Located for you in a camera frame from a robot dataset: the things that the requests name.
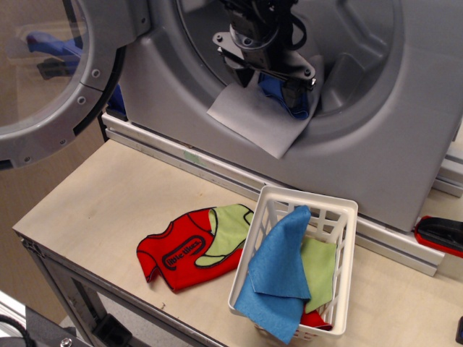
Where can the aluminium extrusion rail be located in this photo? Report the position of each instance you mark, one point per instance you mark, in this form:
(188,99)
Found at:
(444,199)

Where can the grey toy washing machine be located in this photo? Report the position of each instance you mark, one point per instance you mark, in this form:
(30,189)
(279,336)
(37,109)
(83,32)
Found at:
(390,104)

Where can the green cloth in basket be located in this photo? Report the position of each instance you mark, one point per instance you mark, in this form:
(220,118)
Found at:
(318,259)

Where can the blue clamp behind door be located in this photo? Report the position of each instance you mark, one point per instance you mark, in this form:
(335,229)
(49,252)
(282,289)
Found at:
(42,42)

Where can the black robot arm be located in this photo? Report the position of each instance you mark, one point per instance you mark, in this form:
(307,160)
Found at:
(264,37)

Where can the red black clamp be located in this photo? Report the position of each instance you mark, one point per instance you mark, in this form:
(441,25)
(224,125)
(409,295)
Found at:
(442,234)

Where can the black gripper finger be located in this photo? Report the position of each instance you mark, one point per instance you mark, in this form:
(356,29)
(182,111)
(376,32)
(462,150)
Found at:
(242,75)
(294,95)

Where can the green shirt on table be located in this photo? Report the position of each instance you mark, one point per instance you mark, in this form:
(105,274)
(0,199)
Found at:
(230,226)

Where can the round grey machine door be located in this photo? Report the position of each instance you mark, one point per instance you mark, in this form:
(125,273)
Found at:
(48,101)

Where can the dark blue garment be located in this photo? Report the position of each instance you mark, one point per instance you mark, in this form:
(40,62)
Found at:
(273,88)

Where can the white plastic laundry basket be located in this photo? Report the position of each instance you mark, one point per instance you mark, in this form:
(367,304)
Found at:
(332,220)

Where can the red little tikes shirt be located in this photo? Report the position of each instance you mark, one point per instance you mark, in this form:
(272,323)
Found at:
(179,256)

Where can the red cloth in basket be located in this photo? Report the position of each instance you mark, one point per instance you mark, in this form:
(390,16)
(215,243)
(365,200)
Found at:
(314,319)

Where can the metal table frame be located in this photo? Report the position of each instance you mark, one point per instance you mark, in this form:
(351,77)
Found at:
(79,292)

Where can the white grey cloth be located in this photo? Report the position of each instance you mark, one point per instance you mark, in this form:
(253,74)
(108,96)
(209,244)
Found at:
(261,120)

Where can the light blue felt cloth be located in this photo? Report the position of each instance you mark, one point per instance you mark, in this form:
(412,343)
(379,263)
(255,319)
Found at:
(275,288)

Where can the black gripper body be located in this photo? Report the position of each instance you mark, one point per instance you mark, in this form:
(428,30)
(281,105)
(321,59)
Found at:
(265,56)

